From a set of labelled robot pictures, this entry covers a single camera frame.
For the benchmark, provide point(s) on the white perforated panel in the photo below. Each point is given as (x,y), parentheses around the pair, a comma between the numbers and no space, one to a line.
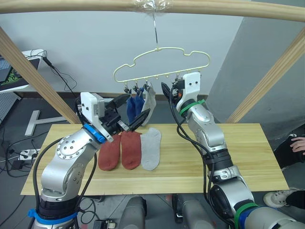
(7,105)

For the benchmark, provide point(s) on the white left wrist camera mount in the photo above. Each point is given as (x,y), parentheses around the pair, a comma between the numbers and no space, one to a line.
(89,105)

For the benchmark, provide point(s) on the clear plastic tape wrap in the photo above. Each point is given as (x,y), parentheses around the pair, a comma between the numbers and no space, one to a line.
(152,6)

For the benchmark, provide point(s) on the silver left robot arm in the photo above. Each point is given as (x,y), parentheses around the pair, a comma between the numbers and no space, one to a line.
(64,148)

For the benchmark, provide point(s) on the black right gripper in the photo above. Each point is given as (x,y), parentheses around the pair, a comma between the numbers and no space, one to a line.
(177,87)

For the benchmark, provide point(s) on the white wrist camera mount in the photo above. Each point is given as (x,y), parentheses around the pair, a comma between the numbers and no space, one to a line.
(190,91)
(89,105)

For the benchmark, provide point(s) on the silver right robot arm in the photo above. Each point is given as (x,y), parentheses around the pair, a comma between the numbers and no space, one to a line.
(207,128)

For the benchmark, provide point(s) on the black floor device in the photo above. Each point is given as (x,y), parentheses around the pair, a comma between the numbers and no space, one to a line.
(103,224)

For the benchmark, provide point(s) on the black power adapter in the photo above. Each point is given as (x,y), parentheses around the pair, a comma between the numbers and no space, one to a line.
(17,165)

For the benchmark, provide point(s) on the red sock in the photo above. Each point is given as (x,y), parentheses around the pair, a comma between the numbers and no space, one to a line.
(108,157)
(131,150)

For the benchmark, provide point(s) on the person's bare hand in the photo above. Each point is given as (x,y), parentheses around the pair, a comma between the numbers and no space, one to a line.
(299,144)

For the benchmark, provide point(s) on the white desk foot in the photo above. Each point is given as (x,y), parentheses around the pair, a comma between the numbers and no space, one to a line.
(35,120)

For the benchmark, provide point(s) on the gray rounded shell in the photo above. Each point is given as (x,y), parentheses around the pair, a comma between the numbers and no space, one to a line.
(133,212)

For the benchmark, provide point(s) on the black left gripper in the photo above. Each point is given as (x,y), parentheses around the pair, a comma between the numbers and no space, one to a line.
(110,118)

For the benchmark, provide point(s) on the chrome metal clip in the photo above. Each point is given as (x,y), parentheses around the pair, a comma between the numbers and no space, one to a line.
(135,88)
(176,78)
(126,89)
(146,85)

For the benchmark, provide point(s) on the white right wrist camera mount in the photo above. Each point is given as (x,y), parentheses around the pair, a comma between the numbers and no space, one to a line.
(190,91)

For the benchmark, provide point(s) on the wooden frame top bar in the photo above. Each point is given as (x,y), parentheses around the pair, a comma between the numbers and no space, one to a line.
(71,6)

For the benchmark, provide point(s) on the white desk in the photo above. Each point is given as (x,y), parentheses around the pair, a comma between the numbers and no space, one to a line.
(35,53)

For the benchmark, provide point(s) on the black trouser leg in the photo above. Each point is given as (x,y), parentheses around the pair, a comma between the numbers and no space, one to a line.
(296,198)
(286,155)

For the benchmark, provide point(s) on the light gray sock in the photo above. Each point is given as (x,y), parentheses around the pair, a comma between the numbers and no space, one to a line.
(150,150)
(150,100)

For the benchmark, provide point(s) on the wooden frame slanted post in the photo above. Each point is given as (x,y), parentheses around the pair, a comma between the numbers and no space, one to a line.
(35,76)
(267,78)

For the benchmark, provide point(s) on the laptop computer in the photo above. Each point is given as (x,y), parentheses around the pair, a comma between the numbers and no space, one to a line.
(4,69)

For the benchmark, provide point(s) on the black green mouse pad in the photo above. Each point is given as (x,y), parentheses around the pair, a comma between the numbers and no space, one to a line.
(14,80)

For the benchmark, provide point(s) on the white sneaker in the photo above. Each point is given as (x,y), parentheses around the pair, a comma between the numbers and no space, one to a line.
(274,199)

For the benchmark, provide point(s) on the white power strip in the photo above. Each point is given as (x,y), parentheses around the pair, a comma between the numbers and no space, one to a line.
(28,153)

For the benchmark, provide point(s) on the blue sock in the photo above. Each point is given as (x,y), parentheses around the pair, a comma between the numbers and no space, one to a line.
(130,108)
(139,102)

